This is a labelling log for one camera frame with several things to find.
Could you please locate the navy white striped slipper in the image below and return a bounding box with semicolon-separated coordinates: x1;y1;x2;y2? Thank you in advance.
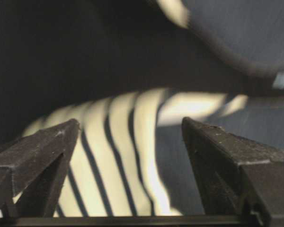
23;88;284;217

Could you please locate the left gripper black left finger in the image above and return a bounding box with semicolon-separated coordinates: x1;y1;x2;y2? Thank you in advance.
0;119;80;218

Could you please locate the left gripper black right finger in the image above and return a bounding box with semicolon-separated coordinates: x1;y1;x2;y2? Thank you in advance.
182;117;284;227

